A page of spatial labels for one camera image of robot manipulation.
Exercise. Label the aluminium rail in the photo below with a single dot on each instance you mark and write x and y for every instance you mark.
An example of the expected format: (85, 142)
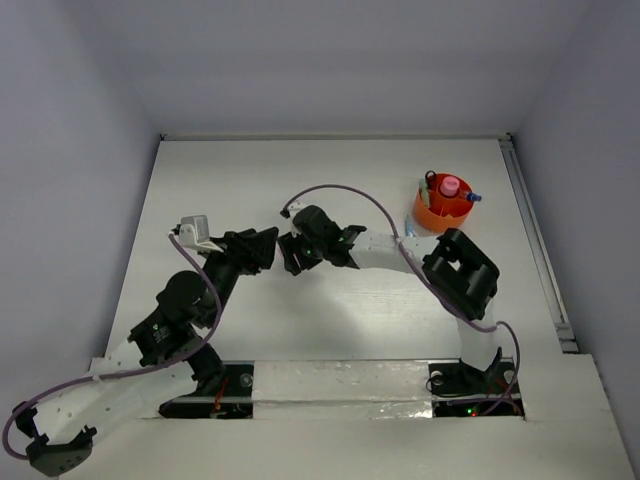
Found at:
(550, 287)

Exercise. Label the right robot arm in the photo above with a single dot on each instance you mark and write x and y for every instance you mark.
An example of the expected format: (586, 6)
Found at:
(454, 269)

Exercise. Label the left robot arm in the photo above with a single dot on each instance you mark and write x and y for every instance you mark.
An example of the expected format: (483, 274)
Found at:
(165, 356)

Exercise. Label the black scissors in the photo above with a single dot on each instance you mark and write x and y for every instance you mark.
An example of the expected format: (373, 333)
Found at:
(430, 179)

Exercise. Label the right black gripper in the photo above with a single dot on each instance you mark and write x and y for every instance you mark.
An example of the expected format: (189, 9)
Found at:
(289, 246)

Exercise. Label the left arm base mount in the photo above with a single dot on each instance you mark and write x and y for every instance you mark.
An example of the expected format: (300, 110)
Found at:
(223, 391)

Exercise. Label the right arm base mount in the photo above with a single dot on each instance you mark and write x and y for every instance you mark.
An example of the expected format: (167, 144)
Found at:
(459, 391)

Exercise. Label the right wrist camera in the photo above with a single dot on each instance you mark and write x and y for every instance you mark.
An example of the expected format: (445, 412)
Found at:
(290, 210)

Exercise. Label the green highlighter pen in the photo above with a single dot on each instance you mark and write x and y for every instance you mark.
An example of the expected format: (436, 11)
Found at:
(424, 193)

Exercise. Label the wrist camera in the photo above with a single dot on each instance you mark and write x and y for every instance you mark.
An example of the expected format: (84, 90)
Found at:
(290, 210)
(192, 233)

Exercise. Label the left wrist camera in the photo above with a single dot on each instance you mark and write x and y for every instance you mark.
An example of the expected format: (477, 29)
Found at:
(192, 233)

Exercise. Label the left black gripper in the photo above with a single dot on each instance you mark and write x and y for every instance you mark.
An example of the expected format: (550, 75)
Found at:
(261, 249)

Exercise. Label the orange round container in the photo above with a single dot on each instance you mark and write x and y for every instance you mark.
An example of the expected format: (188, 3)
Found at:
(444, 213)

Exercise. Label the pink glue bottle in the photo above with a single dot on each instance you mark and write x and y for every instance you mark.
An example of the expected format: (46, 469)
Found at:
(449, 187)

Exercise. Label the blue highlighter pen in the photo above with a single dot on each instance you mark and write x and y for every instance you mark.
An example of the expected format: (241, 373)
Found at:
(409, 227)

